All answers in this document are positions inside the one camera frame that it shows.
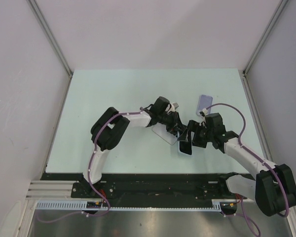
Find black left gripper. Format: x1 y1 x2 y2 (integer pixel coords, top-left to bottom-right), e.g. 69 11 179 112
158 111 185 135

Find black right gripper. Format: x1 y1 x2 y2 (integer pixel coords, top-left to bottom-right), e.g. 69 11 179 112
177 120 214 148

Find light blue phone case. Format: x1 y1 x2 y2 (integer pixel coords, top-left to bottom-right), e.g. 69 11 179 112
177 133 192 156

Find lilac smartphone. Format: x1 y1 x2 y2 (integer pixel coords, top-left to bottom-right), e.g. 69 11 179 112
152 123 177 145

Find lilac phone case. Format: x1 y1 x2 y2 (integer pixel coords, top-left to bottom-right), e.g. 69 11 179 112
196 94 213 117

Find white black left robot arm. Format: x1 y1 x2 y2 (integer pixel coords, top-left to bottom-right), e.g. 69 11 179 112
81 96 187 198

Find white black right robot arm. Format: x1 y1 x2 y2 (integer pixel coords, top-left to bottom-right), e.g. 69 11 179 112
178 113 296 216

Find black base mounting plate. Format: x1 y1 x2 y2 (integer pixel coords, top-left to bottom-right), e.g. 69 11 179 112
41 172 243 200

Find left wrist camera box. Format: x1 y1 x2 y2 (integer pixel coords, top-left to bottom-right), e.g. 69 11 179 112
167 103 179 113

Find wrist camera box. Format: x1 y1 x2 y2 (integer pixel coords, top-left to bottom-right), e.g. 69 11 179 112
167 103 179 113
200 110 225 131

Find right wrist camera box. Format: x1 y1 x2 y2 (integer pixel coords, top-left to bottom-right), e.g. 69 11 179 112
200 110 225 131

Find white slotted cable duct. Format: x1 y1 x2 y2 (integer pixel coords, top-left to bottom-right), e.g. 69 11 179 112
36 200 222 212

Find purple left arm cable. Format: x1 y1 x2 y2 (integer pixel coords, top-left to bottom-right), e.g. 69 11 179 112
37 106 148 224

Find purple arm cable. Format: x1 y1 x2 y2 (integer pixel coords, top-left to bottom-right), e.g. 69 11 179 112
37 106 148 224
202 103 291 235

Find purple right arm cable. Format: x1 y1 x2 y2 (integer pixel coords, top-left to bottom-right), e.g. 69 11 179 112
202 103 291 235

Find aluminium front rail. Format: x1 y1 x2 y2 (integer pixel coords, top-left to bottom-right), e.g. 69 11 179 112
26 180 293 203

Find right aluminium corner post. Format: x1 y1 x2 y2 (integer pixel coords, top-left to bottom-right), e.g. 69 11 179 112
242 0 291 77

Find aluminium corner post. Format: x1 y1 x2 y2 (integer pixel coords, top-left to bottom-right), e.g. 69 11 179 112
242 0 291 77
26 0 73 79

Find left aluminium corner post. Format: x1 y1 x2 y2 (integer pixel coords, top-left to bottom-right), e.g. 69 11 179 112
26 0 73 79

